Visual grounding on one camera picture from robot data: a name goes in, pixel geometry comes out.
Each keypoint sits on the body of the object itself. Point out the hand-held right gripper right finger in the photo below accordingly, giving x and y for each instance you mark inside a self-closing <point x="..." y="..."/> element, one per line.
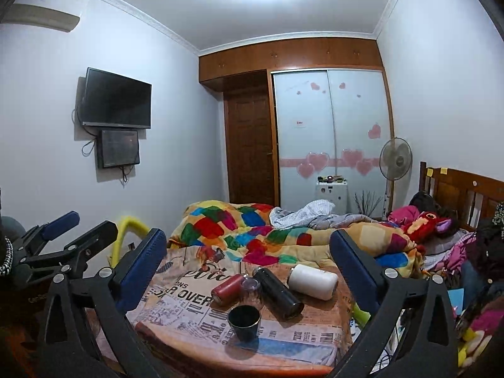
<point x="354" y="271"/>

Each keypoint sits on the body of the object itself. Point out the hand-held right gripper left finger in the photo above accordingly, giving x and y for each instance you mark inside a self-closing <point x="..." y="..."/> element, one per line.
<point x="141" y="269"/>

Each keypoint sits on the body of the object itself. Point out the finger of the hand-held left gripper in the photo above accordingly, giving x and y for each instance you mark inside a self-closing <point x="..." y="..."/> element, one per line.
<point x="92" y="240"/>
<point x="59" y="225"/>

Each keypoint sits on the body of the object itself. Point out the white cup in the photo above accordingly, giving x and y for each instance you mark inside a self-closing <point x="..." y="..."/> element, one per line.
<point x="314" y="281"/>

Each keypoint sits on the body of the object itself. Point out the tall black cup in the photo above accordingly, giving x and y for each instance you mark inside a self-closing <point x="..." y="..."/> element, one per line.
<point x="277" y="293"/>

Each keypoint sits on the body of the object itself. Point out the red cup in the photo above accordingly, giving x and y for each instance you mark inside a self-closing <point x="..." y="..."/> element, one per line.
<point x="228" y="292"/>

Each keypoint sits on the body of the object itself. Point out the clear glass cup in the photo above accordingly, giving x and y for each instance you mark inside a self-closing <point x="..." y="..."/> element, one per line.
<point x="254" y="293"/>

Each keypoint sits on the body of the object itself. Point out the short black cup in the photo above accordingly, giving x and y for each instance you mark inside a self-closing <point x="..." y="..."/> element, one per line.
<point x="244" y="325"/>

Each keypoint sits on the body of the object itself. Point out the yellow foam tube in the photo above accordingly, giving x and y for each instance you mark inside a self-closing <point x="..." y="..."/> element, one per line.
<point x="132" y="226"/>

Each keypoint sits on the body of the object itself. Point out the printed bed sheet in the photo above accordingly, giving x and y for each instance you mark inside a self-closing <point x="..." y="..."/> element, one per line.
<point x="185" y="307"/>

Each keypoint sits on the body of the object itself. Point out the dried plant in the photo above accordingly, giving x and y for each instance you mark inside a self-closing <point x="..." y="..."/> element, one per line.
<point x="366" y="204"/>

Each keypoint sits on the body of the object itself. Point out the grey white cloth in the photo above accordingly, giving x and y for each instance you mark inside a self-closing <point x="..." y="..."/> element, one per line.
<point x="315" y="214"/>

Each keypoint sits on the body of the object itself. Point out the small white cabinet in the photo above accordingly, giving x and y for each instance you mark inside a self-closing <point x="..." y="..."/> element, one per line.
<point x="331" y="199"/>

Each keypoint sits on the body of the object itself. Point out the red plush toy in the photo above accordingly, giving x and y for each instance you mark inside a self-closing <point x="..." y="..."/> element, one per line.
<point x="427" y="224"/>

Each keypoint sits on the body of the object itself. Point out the dark cloth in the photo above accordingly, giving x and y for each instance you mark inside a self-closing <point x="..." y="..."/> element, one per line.
<point x="423" y="201"/>

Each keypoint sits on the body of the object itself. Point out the colourful patchwork blanket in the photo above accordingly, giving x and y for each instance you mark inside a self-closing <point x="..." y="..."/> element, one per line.
<point x="236" y="230"/>

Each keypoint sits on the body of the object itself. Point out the pink clothes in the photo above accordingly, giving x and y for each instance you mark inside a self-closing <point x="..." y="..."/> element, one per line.
<point x="456" y="250"/>

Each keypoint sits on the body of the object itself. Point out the blue paper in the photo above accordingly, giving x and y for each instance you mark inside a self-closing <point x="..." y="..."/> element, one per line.
<point x="457" y="301"/>

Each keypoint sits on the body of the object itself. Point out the standing fan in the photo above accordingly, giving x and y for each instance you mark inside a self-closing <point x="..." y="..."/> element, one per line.
<point x="395" y="155"/>

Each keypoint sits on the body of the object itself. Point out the dark clothing pile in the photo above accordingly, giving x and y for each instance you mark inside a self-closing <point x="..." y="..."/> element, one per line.
<point x="486" y="252"/>

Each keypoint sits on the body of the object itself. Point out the wooden headboard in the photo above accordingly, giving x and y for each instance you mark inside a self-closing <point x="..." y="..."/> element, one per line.
<point x="460" y="189"/>

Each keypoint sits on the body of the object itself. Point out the colourful plush blanket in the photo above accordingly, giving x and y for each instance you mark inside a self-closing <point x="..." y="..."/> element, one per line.
<point x="482" y="334"/>

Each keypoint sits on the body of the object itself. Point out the wooden wardrobe with sliding doors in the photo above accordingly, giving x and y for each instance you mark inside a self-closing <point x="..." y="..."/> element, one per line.
<point x="327" y="118"/>

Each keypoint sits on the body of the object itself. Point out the brown wooden door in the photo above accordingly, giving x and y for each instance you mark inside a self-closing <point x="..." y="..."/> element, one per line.
<point x="250" y="149"/>

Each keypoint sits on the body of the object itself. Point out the air conditioner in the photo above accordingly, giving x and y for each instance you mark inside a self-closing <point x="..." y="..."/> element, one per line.
<point x="39" y="16"/>

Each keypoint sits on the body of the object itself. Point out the small wall monitor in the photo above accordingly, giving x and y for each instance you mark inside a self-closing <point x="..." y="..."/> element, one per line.
<point x="119" y="147"/>

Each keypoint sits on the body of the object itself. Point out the wall television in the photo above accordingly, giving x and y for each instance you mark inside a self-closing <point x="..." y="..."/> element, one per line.
<point x="116" y="98"/>

